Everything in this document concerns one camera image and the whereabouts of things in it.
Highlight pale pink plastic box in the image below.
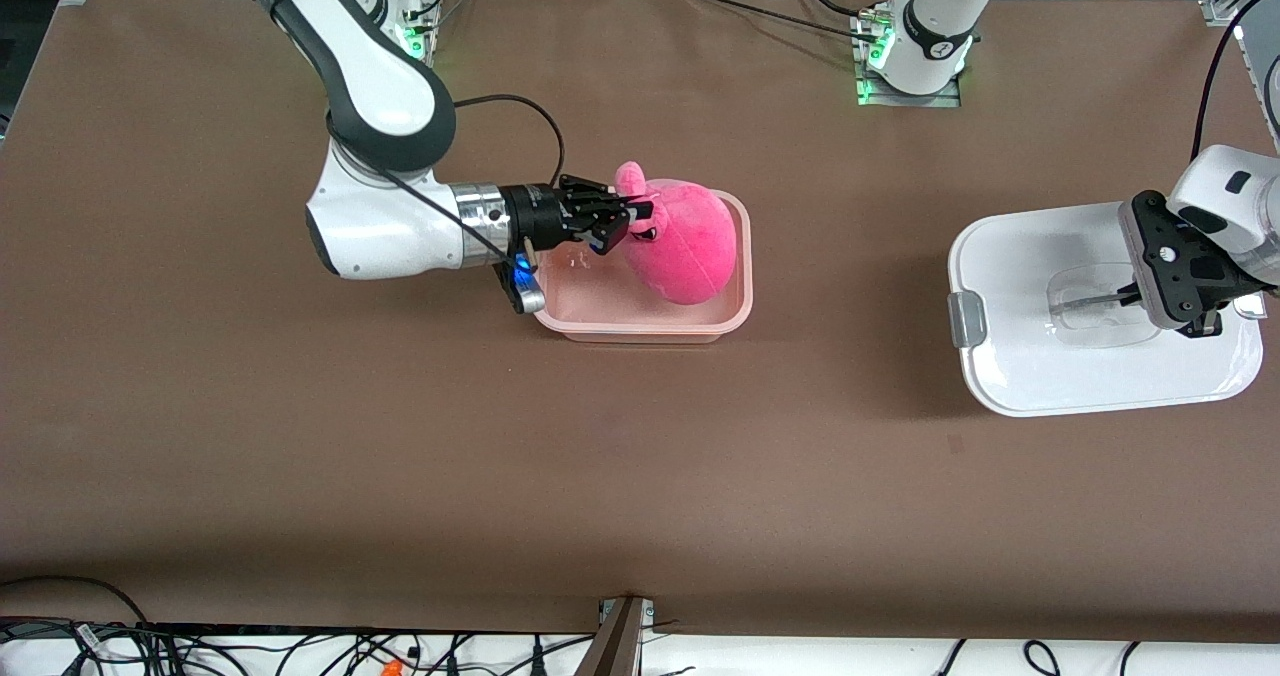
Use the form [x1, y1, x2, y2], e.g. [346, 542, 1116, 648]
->
[533, 188, 753, 345]

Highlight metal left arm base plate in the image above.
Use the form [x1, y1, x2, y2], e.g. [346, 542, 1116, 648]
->
[855, 6, 963, 109]

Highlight long black table cable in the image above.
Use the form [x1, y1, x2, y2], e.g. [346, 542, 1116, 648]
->
[680, 0, 881, 37]

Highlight short black table cable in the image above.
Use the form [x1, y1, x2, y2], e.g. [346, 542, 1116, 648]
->
[790, 0, 896, 19]

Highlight pink plush toy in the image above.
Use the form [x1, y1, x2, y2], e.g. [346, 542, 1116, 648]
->
[612, 161, 741, 307]

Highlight black looped floor cable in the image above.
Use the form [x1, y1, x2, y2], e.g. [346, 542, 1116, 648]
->
[0, 574, 151, 629]

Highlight white box lid grey clips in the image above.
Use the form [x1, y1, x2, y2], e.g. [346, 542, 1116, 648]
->
[947, 201, 1266, 419]

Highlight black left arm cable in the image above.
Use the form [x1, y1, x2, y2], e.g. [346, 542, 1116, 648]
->
[1190, 11, 1280, 163]

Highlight aluminium camera mount post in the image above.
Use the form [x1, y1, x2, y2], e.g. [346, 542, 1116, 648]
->
[575, 596, 658, 676]

